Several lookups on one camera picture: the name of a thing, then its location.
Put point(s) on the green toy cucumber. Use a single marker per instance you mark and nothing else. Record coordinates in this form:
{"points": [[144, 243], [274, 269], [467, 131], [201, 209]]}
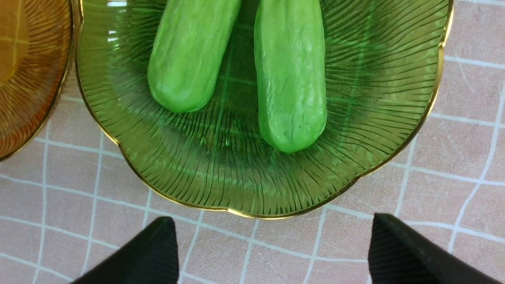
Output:
{"points": [[188, 49], [289, 55]]}

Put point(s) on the amber ribbed glass plate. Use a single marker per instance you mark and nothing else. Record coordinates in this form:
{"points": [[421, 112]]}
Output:
{"points": [[37, 45]]}

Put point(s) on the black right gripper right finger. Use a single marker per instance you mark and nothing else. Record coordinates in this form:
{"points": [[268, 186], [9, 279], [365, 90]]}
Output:
{"points": [[400, 255]]}

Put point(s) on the green ribbed glass plate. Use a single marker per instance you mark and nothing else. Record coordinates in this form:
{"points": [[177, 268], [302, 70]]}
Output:
{"points": [[383, 64]]}

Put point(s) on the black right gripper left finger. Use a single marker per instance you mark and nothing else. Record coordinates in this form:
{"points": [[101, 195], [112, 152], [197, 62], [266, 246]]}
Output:
{"points": [[151, 257]]}

